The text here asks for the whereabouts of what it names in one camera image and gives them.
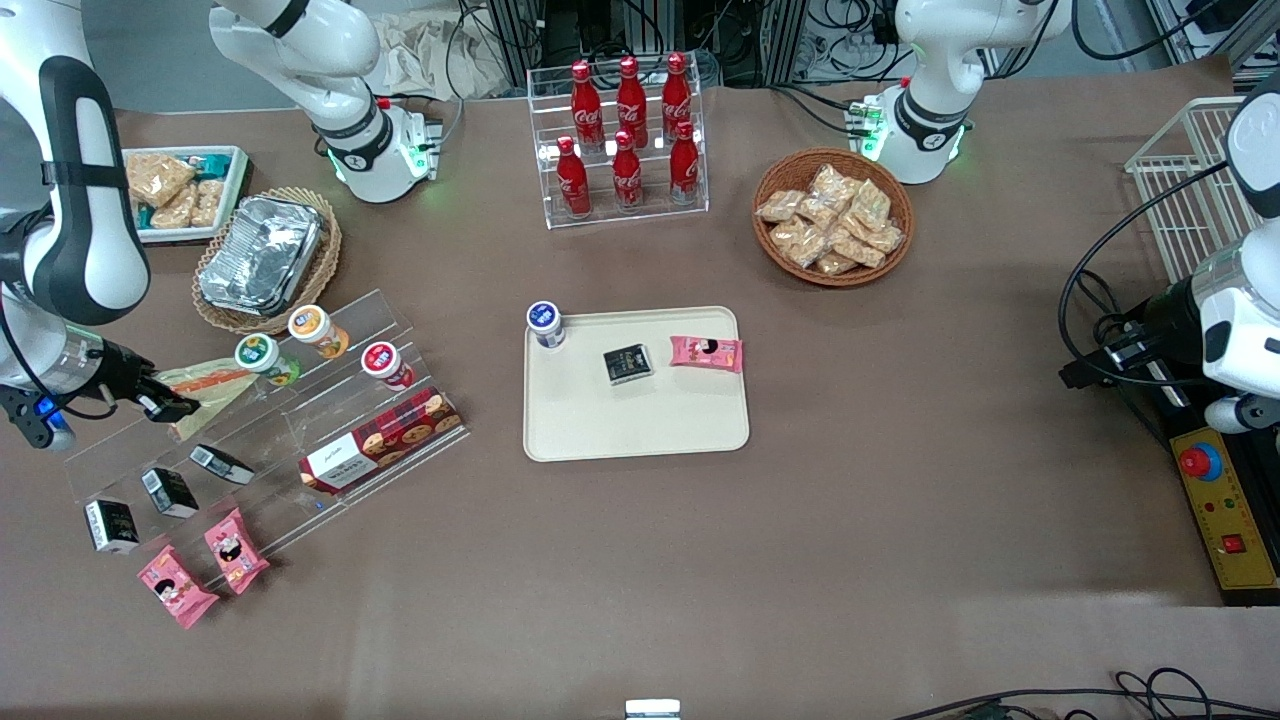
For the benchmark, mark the crumpled beige cloth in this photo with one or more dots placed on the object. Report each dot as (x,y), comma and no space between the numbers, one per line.
(420,55)

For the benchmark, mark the metal equipment rack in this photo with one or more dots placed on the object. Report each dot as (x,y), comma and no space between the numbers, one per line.
(740,35)

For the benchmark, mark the clear acrylic bottle rack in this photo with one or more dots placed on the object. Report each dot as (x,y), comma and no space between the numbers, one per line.
(540,215)

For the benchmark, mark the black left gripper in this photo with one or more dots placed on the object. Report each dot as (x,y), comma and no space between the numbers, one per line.
(1165,322)

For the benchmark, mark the clear bag of biscuits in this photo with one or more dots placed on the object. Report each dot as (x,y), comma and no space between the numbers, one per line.
(780,206)
(818,212)
(858,248)
(835,185)
(872,203)
(835,264)
(885,238)
(798,243)

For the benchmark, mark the oval wicker basket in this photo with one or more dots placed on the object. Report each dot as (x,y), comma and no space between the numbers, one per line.
(330,260)

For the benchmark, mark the red plaid cookie box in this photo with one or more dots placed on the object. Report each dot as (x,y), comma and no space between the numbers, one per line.
(385,440)

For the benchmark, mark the pink cartoon snack pack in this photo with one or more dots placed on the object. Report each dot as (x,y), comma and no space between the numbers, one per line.
(175,588)
(706,353)
(237,550)

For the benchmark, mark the round brown wicker basket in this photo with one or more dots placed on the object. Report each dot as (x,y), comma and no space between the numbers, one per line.
(775,170)

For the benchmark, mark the triangle sandwich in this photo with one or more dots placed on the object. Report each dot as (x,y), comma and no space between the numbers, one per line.
(215,385)

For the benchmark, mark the beige cracker snack bag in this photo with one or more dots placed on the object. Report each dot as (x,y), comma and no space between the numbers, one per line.
(160,178)
(175,210)
(207,203)

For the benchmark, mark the silver foil container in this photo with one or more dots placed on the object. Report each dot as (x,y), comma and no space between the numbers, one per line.
(260,255)

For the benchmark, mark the white rectangular bin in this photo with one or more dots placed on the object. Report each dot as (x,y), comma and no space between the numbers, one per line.
(238,190)

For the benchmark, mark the small white device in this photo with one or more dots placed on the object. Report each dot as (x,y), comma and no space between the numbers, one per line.
(652,710)

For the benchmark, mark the blue cap gum jar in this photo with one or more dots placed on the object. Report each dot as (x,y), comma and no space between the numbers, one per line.
(546,322)

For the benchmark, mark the clear acrylic stepped shelf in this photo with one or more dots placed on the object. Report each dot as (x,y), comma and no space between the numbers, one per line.
(120,470)

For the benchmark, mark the red cola bottle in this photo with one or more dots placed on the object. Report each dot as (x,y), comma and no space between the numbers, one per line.
(586,110)
(573,185)
(631,100)
(627,178)
(676,95)
(684,170)

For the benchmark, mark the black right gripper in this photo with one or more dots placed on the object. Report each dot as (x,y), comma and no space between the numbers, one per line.
(120,373)

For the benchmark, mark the black snack packet with barcode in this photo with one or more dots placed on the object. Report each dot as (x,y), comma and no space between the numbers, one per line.
(170,492)
(222,464)
(628,364)
(112,525)

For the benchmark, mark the red cap gum jar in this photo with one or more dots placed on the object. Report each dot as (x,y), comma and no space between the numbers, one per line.
(385,362)

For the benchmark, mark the cream plastic tray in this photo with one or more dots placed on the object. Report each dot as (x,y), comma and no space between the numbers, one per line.
(640,420)

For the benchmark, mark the teal snack packet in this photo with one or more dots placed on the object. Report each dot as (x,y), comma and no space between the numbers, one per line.
(212,165)

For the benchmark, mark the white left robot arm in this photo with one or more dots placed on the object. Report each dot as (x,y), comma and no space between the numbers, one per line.
(940,60)

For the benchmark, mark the yellow emergency stop control box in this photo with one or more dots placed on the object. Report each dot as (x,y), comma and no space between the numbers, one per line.
(1225,510)

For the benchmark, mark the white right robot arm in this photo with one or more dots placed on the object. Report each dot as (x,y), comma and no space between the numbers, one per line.
(90,220)

